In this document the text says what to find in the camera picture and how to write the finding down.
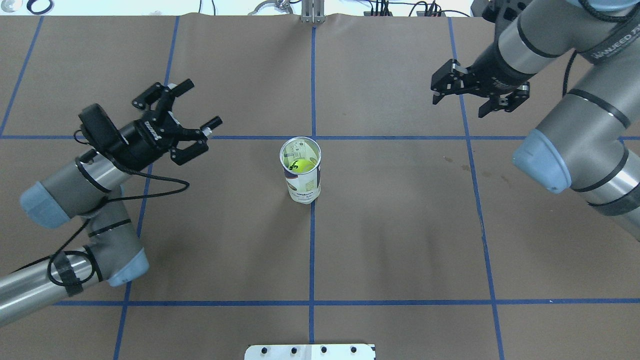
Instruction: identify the yellow tennis ball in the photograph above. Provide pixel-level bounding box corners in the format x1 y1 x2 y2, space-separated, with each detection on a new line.
288 158 316 174

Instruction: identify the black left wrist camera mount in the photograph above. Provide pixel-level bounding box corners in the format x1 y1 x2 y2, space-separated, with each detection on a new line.
78 104 125 160

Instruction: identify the aluminium frame post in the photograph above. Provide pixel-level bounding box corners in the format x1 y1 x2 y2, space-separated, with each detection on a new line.
300 0 326 25

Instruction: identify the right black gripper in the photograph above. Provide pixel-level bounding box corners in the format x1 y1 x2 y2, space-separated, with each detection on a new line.
430 42 531 118

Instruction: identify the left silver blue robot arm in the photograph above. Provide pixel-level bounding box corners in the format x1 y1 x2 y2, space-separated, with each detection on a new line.
0 79 223 326

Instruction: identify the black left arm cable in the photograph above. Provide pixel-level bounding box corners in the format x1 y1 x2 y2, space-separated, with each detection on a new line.
10 127 191 288

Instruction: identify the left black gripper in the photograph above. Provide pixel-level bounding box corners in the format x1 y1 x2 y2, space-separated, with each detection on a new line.
112 79 223 171

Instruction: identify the orange black electronics module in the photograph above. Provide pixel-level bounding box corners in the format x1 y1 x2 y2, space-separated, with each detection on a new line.
358 0 444 18

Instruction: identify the white camera pedestal column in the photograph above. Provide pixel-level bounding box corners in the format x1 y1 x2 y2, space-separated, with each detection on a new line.
244 343 377 360

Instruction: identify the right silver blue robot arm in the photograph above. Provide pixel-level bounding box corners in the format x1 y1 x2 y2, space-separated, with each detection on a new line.
430 0 640 239

